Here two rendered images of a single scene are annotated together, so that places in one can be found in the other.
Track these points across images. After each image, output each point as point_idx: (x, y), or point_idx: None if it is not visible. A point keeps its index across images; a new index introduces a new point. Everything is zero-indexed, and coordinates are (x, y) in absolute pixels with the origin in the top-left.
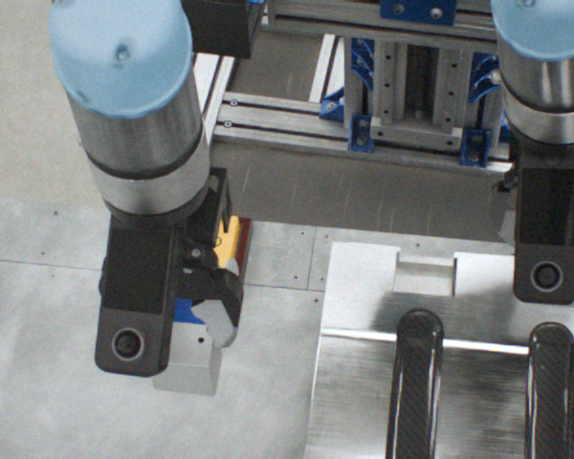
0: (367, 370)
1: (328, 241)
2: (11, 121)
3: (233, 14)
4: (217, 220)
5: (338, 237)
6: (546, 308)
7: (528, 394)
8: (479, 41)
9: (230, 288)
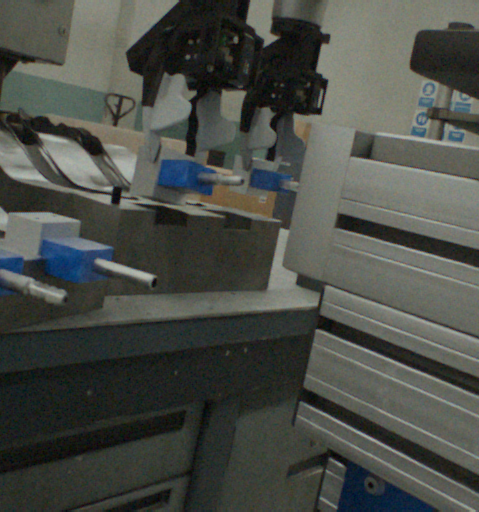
0: (191, 202)
1: (305, 301)
2: None
3: None
4: (276, 69)
5: (305, 303)
6: (146, 203)
7: (110, 193)
8: None
9: (248, 90)
